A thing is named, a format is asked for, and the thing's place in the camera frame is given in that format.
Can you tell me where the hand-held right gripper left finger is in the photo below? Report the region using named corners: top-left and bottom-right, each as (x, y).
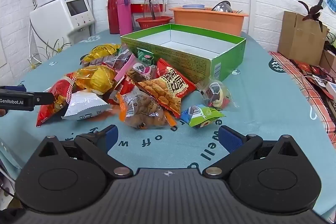
top-left (39, 125), bottom-right (133, 179)

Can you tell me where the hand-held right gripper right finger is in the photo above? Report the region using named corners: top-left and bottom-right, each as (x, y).
top-left (203, 126), bottom-right (298, 179)

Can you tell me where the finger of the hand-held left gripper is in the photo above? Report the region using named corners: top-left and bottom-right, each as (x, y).
top-left (33, 92), bottom-right (55, 106)
top-left (0, 85), bottom-right (27, 93)

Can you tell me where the blue and green snack packet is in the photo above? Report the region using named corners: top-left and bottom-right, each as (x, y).
top-left (181, 105), bottom-right (226, 129)

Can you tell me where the small yellow snack packet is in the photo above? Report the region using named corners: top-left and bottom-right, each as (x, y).
top-left (81, 43), bottom-right (121, 64)

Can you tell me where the green cardboard box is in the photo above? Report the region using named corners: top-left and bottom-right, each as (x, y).
top-left (120, 24), bottom-right (247, 85)

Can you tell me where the orange clear nut packet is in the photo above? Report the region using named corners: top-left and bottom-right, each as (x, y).
top-left (117, 86), bottom-right (178, 130)

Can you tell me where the white snack packet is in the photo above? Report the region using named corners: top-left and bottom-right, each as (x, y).
top-left (62, 91), bottom-right (112, 121)

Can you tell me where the teal printed tablecloth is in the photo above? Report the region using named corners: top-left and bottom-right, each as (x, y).
top-left (0, 28), bottom-right (336, 220)

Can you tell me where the clear chocolate snack packet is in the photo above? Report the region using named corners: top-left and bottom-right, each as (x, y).
top-left (197, 80), bottom-right (235, 110)

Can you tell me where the small red snack packet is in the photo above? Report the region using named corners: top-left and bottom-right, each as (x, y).
top-left (108, 76), bottom-right (137, 105)

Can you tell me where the yellow flower plant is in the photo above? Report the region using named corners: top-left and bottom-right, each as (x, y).
top-left (29, 38), bottom-right (72, 69)

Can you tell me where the large yellow snack packet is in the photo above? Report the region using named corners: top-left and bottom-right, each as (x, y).
top-left (74, 66), bottom-right (118, 95)

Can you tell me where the pink seed snack packet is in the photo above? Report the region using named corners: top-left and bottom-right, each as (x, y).
top-left (114, 54), bottom-right (158, 83)

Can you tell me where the red-orange peanut snack packet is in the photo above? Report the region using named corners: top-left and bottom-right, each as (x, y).
top-left (136, 58), bottom-right (197, 118)

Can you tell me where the white appliance with screen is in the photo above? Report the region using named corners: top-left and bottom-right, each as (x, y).
top-left (30, 0), bottom-right (95, 47)

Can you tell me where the small green candy packet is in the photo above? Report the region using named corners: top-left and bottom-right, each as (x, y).
top-left (136, 48), bottom-right (155, 66)

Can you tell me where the plaid cloth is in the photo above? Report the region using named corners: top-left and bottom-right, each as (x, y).
top-left (268, 51), bottom-right (336, 148)

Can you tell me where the red envelope pile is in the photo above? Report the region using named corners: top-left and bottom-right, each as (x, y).
top-left (290, 60), bottom-right (332, 78)

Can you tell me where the red thermos jug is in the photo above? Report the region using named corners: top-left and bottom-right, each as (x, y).
top-left (107, 0), bottom-right (129, 35)

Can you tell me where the small white box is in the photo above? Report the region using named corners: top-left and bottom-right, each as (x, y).
top-left (324, 81), bottom-right (336, 100)

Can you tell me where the pink bottle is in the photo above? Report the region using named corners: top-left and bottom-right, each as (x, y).
top-left (117, 0), bottom-right (133, 36)

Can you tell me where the orange plastic basin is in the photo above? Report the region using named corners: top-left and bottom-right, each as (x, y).
top-left (169, 6), bottom-right (249, 36)

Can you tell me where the red plastic basin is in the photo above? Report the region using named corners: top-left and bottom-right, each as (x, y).
top-left (136, 16), bottom-right (173, 30)

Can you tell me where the large cardboard box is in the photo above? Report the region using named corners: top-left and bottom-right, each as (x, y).
top-left (278, 11), bottom-right (330, 66)

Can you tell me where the small brown cardboard box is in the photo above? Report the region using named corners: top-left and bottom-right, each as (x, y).
top-left (319, 49), bottom-right (336, 75)

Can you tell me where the red box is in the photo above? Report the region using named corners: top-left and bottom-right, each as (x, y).
top-left (130, 4), bottom-right (147, 14)

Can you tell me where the steel bowl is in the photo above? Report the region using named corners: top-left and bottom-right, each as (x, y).
top-left (211, 0), bottom-right (234, 14)

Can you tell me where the glass pitcher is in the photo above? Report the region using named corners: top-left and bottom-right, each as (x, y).
top-left (143, 0), bottom-right (168, 21)

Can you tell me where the dark dried plant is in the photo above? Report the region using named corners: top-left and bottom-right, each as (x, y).
top-left (298, 0), bottom-right (325, 32)

